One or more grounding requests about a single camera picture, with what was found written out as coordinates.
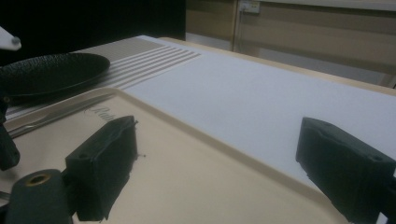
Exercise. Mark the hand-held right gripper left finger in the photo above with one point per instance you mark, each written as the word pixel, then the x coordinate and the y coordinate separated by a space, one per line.
pixel 102 165

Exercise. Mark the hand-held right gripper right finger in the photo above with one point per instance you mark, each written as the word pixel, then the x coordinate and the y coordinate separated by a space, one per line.
pixel 342 165

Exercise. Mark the silver metal fork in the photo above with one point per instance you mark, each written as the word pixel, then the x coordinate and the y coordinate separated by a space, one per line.
pixel 62 114

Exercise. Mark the beige plastic tray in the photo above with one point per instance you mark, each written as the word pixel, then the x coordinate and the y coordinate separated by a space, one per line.
pixel 202 186

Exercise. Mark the black textured plate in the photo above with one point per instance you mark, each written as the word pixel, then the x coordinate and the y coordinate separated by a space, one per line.
pixel 53 73

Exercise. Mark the white table mat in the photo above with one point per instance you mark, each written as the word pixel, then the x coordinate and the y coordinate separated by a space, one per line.
pixel 249 102

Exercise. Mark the grey striped placemat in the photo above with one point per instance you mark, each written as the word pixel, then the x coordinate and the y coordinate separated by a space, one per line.
pixel 134 51

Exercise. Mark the beige panelled counter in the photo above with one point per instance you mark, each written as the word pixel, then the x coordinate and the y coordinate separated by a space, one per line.
pixel 311 34

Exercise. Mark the white wall socket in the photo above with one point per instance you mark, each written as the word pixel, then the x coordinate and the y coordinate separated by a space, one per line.
pixel 249 6

